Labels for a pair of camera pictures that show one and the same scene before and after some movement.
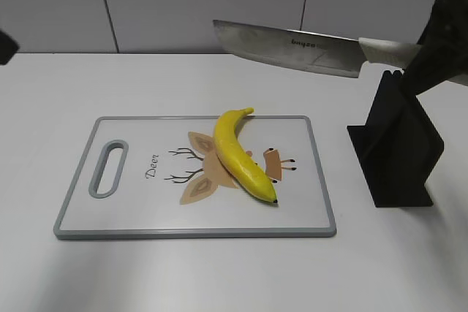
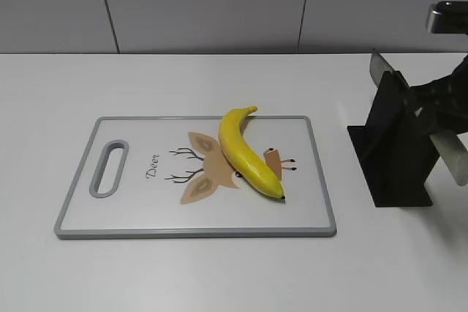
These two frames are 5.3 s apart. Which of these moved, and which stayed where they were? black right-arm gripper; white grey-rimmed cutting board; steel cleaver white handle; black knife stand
Moved: steel cleaver white handle; black right-arm gripper
Stayed: black knife stand; white grey-rimmed cutting board
